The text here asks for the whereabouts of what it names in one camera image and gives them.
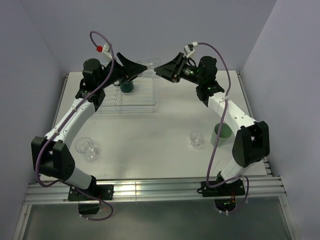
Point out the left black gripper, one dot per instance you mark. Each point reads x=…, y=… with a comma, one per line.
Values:
x=129, y=68

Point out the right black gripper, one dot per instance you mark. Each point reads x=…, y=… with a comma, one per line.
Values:
x=173, y=70

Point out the dark teal mug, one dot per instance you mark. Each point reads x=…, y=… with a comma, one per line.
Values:
x=126, y=87

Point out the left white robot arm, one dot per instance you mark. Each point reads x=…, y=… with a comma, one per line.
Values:
x=51, y=154

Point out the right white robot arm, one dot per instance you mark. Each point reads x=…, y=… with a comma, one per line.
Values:
x=251, y=143

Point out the clear acrylic dish rack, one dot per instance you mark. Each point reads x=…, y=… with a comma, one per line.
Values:
x=142, y=100

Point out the small clear glass right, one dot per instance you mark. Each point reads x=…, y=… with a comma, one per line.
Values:
x=196, y=138

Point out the light green plastic cup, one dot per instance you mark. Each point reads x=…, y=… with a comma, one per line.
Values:
x=225, y=134

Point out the black box under left base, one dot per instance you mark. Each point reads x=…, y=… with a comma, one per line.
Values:
x=88, y=208

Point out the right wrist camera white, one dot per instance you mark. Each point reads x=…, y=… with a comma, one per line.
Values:
x=189, y=49

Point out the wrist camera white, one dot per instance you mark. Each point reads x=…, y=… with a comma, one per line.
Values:
x=105, y=51
x=189, y=49

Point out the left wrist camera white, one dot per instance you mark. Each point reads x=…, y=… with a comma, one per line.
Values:
x=105, y=51

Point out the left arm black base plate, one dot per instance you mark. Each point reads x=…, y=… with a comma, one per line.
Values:
x=101, y=191

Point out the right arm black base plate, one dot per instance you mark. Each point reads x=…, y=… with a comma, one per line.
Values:
x=225, y=190

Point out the aluminium rail frame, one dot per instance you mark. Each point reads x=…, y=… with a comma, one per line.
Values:
x=156, y=173

